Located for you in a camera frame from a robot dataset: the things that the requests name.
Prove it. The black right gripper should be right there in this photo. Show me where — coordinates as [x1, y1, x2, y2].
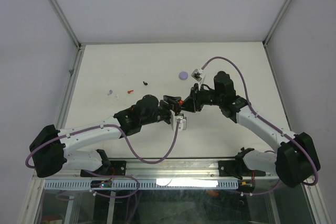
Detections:
[180, 83, 223, 113]

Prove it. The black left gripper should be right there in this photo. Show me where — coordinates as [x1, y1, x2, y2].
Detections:
[141, 97, 182, 126]

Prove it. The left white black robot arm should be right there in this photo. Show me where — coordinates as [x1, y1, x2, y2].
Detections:
[27, 95, 182, 178]

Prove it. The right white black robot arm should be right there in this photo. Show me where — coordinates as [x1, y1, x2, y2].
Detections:
[179, 71, 321, 188]

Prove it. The purple earbud charging case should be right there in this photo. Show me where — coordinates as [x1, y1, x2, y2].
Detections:
[178, 71, 188, 80]

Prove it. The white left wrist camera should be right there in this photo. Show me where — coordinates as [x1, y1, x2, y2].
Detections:
[170, 111, 187, 132]

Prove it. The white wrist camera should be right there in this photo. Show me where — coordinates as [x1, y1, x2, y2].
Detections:
[170, 111, 187, 132]
[191, 68, 206, 86]

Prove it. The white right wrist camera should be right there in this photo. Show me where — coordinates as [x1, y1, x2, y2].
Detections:
[191, 68, 206, 86]

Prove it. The aluminium mounting rail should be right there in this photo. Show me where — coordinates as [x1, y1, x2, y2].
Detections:
[35, 157, 276, 179]

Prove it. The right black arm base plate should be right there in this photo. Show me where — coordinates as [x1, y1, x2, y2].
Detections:
[218, 160, 266, 179]

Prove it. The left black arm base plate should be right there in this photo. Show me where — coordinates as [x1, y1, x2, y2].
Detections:
[80, 160, 127, 178]

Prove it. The white slotted cable duct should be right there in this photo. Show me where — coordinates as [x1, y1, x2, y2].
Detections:
[44, 178, 238, 190]

